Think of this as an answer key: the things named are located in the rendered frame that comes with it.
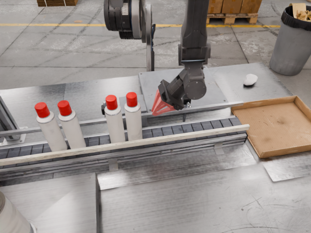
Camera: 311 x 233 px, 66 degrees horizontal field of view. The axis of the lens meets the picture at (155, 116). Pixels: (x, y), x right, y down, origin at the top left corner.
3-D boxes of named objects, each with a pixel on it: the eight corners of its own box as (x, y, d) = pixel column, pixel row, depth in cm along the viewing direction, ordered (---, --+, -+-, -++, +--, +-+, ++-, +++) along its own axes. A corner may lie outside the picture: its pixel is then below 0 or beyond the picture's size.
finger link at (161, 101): (146, 116, 75) (165, 95, 70) (143, 101, 80) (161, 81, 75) (162, 123, 78) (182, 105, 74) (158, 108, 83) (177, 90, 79)
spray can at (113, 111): (111, 149, 83) (102, 104, 69) (110, 137, 87) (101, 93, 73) (126, 146, 84) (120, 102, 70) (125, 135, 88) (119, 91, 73)
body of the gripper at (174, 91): (164, 103, 70) (182, 85, 66) (158, 82, 77) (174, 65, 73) (180, 112, 73) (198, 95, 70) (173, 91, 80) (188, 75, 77)
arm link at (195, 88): (209, 40, 66) (177, 41, 67) (217, 55, 57) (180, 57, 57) (206, 79, 73) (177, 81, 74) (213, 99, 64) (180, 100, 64)
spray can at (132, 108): (128, 145, 84) (123, 101, 70) (127, 134, 88) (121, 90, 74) (143, 143, 85) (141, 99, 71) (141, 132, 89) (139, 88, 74)
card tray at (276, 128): (259, 158, 87) (263, 152, 84) (230, 110, 105) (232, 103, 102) (333, 146, 90) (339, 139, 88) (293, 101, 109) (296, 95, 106)
